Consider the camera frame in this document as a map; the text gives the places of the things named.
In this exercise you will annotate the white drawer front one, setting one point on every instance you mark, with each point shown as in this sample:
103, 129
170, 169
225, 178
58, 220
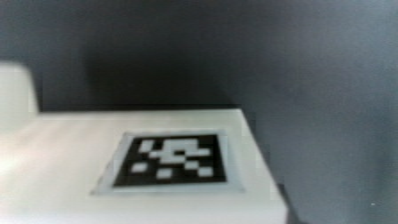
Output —
147, 167

